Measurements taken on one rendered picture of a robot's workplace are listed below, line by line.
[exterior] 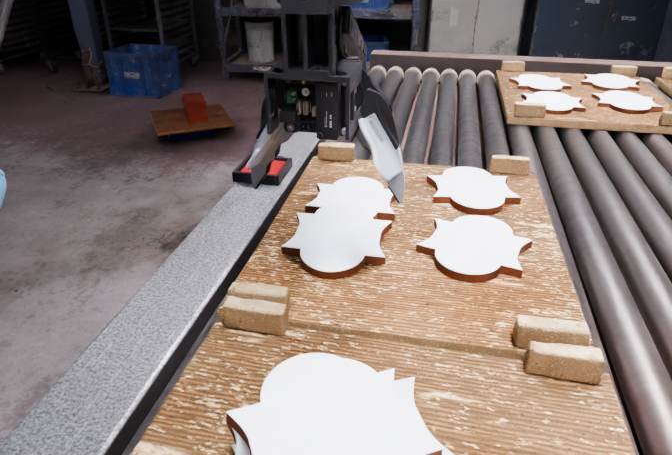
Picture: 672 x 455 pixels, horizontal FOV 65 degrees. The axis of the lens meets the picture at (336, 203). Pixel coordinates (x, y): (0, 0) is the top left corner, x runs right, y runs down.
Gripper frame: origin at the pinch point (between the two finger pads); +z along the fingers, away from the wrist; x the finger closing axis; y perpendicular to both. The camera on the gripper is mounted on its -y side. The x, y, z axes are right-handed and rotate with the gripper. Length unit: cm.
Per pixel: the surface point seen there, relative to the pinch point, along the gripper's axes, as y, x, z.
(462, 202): -16.8, 14.2, 7.9
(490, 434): 18.7, 16.5, 9.0
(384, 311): 6.2, 7.0, 9.1
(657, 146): -54, 49, 11
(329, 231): -4.6, -0.9, 7.2
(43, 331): -74, -122, 103
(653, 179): -39, 44, 11
